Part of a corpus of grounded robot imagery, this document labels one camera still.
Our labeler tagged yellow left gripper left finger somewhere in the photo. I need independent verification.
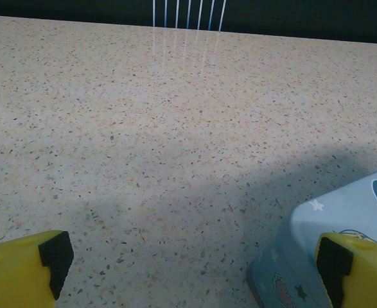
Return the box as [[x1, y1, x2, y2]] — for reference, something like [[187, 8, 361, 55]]
[[0, 230, 75, 308]]

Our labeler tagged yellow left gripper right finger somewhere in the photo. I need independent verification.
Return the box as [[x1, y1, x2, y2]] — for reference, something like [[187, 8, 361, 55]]
[[315, 232, 377, 308]]

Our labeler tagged pastel cartoon bunny tin box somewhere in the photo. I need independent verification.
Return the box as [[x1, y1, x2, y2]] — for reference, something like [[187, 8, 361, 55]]
[[246, 164, 377, 308]]

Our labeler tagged blue printed back panel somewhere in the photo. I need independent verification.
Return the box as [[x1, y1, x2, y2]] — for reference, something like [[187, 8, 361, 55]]
[[0, 0, 377, 46]]

